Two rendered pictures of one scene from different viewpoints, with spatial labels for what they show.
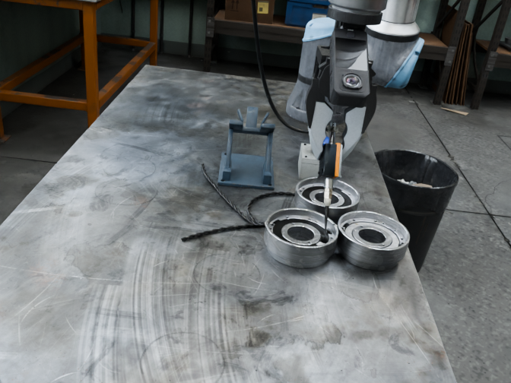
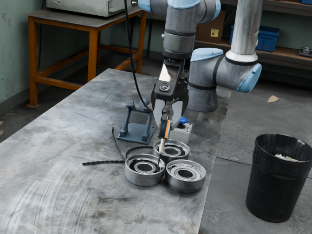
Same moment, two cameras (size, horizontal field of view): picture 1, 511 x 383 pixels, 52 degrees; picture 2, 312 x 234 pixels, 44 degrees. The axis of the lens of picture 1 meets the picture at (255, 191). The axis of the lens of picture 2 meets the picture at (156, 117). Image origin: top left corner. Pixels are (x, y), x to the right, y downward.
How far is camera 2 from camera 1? 0.35 m
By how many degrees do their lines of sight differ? 12
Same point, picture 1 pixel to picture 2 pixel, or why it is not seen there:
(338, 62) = (161, 77)
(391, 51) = (237, 70)
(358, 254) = (172, 181)
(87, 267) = (29, 171)
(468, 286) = not seen: outside the picture
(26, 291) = not seen: outside the picture
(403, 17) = (244, 51)
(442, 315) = not seen: outside the picture
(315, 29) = (195, 55)
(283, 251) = (130, 175)
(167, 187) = (88, 137)
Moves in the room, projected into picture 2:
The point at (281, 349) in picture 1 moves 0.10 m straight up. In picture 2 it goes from (108, 220) to (111, 182)
